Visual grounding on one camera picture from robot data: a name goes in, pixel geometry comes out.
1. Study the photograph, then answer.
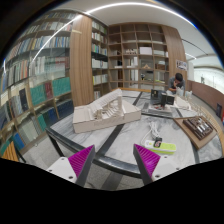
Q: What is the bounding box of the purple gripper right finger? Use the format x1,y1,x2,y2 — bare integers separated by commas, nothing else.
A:
133,144,160,185

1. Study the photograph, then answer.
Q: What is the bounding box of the wooden grid shelving unit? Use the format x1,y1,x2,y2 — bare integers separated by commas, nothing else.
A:
108,23,187,90

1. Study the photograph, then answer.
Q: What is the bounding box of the white power cable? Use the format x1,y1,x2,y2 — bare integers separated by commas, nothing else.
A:
140,120,162,147

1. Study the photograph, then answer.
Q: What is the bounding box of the white and green power strip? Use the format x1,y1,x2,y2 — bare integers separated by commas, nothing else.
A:
144,140,176,154

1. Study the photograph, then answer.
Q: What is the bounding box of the wooden bookshelf with books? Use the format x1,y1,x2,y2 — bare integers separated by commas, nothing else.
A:
91,20,108,99

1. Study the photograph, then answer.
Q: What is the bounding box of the small white building model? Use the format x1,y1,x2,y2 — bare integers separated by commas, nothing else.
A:
174,96,190,109

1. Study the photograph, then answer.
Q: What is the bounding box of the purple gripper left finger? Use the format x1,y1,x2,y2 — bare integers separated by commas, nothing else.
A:
68,145,95,187

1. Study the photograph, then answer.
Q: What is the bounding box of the glass-front bookshelf with books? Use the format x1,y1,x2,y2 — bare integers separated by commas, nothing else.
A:
0,10,76,158

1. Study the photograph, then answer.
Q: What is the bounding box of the black charger plug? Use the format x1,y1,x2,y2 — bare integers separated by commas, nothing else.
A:
153,137,162,148

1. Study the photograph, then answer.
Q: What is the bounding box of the person in grey shirt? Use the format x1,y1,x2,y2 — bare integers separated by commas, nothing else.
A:
168,73,185,94

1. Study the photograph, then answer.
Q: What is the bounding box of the large white architectural model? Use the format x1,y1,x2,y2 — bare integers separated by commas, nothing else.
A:
73,89,141,133

